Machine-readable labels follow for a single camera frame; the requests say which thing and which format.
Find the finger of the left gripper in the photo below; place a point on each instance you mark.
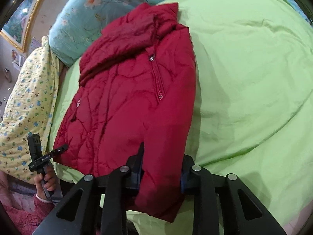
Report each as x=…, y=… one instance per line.
x=59, y=150

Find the light green bed cover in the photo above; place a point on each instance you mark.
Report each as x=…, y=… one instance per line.
x=253, y=107

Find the red quilted puffer coat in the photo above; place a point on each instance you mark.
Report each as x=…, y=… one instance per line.
x=137, y=87

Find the person's left hand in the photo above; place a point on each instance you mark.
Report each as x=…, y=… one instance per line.
x=48, y=183

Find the yellow cartoon print quilt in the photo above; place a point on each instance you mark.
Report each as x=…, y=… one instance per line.
x=29, y=110

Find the teal floral quilt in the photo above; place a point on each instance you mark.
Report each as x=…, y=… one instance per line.
x=81, y=21

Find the gold framed wall painting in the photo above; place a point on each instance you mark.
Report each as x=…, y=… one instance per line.
x=16, y=31

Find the person's maroon sleeve forearm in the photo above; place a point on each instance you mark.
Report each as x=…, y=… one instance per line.
x=27, y=222

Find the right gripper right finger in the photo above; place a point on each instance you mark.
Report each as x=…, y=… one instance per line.
x=224, y=204

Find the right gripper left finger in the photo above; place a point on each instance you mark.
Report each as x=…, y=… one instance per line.
x=97, y=205

